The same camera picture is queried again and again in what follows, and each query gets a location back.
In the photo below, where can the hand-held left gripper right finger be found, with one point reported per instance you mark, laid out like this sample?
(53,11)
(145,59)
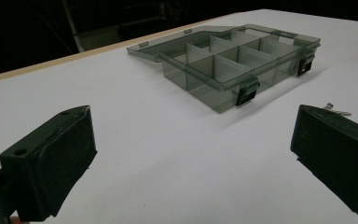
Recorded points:
(338,149)

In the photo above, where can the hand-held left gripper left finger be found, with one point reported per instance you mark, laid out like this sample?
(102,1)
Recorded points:
(59,161)

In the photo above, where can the small silver screw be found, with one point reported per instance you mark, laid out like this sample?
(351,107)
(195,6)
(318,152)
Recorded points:
(338,111)

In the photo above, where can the transparent grey compartment box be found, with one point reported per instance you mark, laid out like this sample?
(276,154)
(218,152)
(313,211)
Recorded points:
(230,84)

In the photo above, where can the white metal stand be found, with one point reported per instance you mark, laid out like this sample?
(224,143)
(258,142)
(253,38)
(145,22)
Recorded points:
(72,28)

